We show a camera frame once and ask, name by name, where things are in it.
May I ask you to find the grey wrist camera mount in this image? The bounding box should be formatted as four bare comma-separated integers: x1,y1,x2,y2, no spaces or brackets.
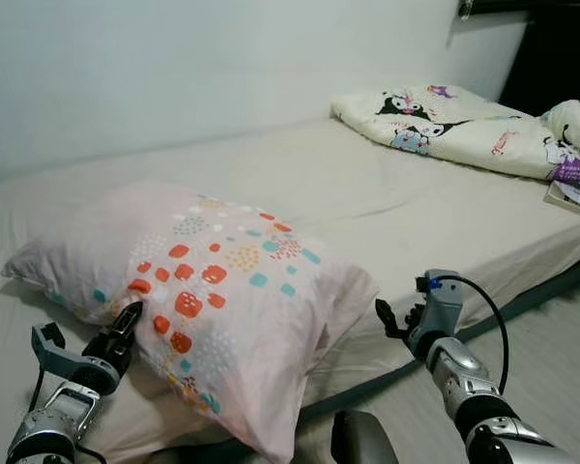
406,270,465,361
31,323,119,390

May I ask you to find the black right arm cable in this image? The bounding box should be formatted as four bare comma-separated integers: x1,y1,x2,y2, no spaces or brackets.
430,275,511,395

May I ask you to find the pink dotted pillow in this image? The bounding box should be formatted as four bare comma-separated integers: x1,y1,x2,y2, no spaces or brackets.
0,179,381,464

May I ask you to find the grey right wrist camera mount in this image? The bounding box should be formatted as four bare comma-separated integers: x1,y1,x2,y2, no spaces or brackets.
406,270,465,361

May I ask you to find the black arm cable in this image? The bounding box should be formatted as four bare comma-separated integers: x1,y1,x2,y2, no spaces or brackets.
430,275,511,395
27,367,47,412

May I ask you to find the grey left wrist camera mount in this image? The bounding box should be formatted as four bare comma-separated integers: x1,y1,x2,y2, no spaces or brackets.
31,323,119,390

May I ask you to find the cream cartoon print comforter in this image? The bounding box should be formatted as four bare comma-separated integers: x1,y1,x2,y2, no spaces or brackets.
330,83,580,185

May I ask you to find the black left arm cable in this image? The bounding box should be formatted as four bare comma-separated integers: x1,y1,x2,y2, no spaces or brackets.
27,367,47,412

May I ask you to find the grey paperback book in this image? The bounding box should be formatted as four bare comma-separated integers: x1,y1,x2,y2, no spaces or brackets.
543,174,580,226

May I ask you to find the black wardrobe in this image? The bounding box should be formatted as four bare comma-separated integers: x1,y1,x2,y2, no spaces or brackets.
498,5,580,122

